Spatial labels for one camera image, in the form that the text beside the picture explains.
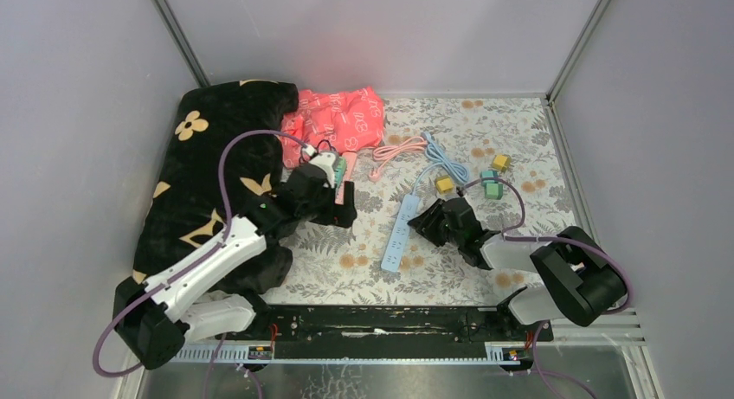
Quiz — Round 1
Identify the pink patterned cloth bag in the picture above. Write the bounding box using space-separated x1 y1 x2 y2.
281 87 385 153

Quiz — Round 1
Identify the pink power strip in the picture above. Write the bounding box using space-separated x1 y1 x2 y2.
335 151 357 204

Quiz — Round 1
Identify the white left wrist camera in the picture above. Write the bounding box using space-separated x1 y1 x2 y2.
302 145 340 190

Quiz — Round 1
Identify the floral patterned table mat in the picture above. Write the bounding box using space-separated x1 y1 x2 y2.
265 98 576 306

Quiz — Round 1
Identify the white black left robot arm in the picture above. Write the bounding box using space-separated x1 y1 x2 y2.
105 164 357 370

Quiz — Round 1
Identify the pink power strip cable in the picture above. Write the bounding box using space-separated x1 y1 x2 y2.
368 135 430 183

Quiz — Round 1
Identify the light blue power strip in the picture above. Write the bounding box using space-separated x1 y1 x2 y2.
380 194 421 273

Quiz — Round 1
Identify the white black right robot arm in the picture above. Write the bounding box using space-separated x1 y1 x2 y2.
408 198 628 340

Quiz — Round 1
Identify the light blue power cable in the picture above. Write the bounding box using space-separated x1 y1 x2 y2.
411 132 472 198

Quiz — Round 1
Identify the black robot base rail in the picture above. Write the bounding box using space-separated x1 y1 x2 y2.
215 304 555 343

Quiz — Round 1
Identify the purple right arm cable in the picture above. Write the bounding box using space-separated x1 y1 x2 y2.
458 177 632 399

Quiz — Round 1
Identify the black floral plush blanket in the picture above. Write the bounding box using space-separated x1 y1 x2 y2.
132 80 299 282

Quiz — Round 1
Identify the yellow charger plug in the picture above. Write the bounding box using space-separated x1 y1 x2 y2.
492 154 512 172
434 176 455 195

